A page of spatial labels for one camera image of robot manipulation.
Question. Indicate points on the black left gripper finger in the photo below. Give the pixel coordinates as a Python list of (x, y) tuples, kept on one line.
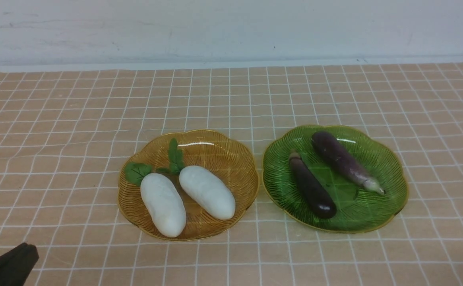
[(16, 264)]

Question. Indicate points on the white radish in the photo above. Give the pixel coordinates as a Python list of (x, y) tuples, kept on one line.
[(161, 198), (203, 186)]

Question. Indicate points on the purple eggplant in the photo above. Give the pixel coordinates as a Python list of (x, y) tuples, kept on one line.
[(314, 194), (339, 159)]

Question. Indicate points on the checkered orange tablecloth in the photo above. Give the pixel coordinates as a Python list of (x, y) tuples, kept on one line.
[(64, 136)]

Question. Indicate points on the amber glass plate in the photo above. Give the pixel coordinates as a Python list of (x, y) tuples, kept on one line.
[(229, 160)]

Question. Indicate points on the green glass plate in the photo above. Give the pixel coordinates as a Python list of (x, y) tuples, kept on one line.
[(358, 210)]

